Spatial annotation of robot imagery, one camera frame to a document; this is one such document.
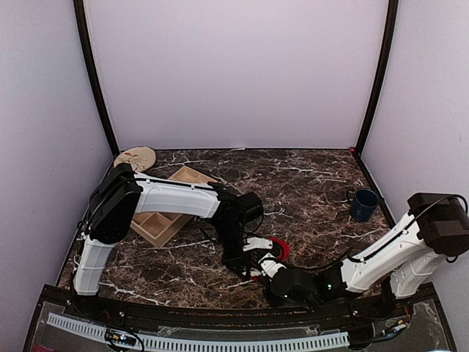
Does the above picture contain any red patterned sock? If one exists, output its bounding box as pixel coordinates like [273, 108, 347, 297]
[243, 237, 289, 262]

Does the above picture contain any white slotted cable duct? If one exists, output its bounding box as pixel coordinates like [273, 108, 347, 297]
[45, 313, 350, 351]

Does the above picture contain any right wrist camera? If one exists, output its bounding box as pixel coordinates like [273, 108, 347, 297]
[258, 253, 287, 279]

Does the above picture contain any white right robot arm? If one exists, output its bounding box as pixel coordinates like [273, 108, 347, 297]
[258, 193, 468, 318]

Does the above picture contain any small green circuit board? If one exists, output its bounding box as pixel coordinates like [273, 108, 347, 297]
[105, 329, 137, 346]

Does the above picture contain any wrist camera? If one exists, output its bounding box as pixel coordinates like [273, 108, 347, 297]
[237, 192, 273, 252]
[258, 253, 287, 279]

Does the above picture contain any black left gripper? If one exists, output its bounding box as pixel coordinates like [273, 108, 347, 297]
[213, 220, 251, 279]

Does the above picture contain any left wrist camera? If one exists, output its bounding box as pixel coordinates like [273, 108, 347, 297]
[237, 192, 273, 252]

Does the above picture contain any right black frame post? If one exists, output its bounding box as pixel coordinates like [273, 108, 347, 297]
[355, 0, 399, 158]

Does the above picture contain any dark blue mug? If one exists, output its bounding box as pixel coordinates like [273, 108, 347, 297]
[346, 188, 379, 222]

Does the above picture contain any left black frame post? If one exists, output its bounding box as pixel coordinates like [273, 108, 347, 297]
[73, 0, 120, 157]

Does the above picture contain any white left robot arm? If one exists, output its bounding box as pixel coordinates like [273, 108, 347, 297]
[71, 164, 246, 320]

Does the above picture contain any black frame post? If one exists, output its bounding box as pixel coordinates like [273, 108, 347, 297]
[73, 0, 120, 157]
[355, 0, 399, 158]

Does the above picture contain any black front rail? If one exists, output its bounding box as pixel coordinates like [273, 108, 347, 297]
[36, 282, 437, 331]

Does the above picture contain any wooden compartment tray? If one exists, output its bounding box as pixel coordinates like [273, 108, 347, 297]
[130, 166, 215, 248]

